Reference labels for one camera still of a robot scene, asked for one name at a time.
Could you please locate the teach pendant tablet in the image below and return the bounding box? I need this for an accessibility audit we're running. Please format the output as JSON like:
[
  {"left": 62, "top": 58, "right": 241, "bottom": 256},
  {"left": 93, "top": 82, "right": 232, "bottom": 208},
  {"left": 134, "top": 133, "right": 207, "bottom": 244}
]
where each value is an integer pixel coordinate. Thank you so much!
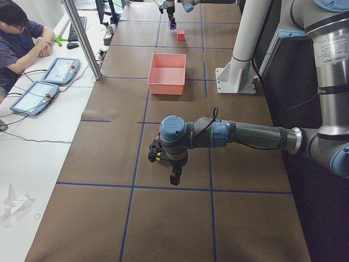
[
  {"left": 41, "top": 57, "right": 80, "bottom": 85},
  {"left": 10, "top": 81, "right": 59, "bottom": 116}
]

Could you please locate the pink plastic bin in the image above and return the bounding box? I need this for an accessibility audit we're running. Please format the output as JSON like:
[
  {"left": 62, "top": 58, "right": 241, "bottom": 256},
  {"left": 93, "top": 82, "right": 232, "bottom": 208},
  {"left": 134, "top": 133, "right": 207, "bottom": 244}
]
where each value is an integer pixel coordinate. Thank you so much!
[{"left": 147, "top": 53, "right": 186, "bottom": 96}]

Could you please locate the crumpled white paper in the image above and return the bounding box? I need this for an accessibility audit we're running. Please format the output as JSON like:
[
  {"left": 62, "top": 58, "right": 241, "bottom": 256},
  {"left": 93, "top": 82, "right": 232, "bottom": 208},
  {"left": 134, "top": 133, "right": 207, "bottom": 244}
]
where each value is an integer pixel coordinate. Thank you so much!
[{"left": 1, "top": 183, "right": 35, "bottom": 224}]

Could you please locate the red foam cube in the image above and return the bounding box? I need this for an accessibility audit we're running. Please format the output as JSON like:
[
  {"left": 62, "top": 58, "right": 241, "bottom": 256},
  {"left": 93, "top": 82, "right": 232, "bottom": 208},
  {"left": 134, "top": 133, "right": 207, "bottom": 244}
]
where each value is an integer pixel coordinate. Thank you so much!
[{"left": 177, "top": 29, "right": 185, "bottom": 41}]

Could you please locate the upper teach pendant tablet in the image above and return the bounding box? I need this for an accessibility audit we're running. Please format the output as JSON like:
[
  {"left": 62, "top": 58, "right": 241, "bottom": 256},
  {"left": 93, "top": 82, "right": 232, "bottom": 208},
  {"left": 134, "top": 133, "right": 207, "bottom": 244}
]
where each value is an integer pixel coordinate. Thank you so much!
[{"left": 41, "top": 57, "right": 80, "bottom": 85}]

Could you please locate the black computer mouse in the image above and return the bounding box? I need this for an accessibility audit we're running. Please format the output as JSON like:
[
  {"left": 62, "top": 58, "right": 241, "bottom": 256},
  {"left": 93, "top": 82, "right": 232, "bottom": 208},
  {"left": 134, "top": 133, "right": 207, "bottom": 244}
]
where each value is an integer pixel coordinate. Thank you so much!
[{"left": 67, "top": 42, "right": 79, "bottom": 50}]

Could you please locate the aluminium frame post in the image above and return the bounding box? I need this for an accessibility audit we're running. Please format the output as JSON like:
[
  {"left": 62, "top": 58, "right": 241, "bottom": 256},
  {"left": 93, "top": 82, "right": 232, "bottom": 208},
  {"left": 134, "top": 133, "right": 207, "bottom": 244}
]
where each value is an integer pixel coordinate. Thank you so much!
[{"left": 62, "top": 0, "right": 102, "bottom": 81}]

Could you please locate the seated person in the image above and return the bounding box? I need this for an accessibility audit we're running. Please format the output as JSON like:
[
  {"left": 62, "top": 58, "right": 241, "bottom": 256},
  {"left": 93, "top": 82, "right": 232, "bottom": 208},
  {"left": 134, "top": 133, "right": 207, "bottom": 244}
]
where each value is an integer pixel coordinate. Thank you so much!
[{"left": 1, "top": 1, "right": 55, "bottom": 101}]

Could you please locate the black keyboard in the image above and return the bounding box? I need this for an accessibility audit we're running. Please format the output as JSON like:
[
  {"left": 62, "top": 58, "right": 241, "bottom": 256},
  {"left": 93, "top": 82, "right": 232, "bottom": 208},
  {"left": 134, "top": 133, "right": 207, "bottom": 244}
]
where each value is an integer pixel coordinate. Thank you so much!
[{"left": 68, "top": 16, "right": 88, "bottom": 42}]

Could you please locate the green plastic tool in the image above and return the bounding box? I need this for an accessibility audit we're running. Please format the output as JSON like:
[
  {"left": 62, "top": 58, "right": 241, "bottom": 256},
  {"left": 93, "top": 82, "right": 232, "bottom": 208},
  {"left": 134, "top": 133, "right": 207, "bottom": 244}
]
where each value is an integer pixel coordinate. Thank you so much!
[{"left": 54, "top": 35, "right": 68, "bottom": 47}]

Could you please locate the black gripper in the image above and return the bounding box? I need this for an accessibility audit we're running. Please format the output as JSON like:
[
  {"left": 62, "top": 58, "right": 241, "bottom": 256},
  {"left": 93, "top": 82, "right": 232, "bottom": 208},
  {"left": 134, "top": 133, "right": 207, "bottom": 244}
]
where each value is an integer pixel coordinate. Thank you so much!
[
  {"left": 166, "top": 8, "right": 176, "bottom": 25},
  {"left": 170, "top": 159, "right": 187, "bottom": 186}
]

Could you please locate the white mast base plate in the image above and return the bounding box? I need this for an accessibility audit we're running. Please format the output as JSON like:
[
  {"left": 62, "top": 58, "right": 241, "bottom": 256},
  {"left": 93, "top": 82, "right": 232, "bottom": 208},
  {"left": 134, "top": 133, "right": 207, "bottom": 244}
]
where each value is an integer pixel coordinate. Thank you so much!
[{"left": 215, "top": 60, "right": 256, "bottom": 94}]

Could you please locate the purple foam cube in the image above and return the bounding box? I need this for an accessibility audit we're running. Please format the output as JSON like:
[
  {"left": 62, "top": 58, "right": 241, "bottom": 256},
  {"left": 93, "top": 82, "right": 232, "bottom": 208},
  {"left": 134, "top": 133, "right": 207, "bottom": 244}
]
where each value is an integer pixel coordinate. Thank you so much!
[{"left": 169, "top": 23, "right": 177, "bottom": 30}]

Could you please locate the lower teach pendant tablet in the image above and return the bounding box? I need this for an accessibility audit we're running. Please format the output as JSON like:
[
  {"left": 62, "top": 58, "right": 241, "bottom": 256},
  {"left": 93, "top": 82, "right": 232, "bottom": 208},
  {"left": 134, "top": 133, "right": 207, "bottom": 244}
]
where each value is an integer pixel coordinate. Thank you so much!
[{"left": 10, "top": 81, "right": 59, "bottom": 116}]

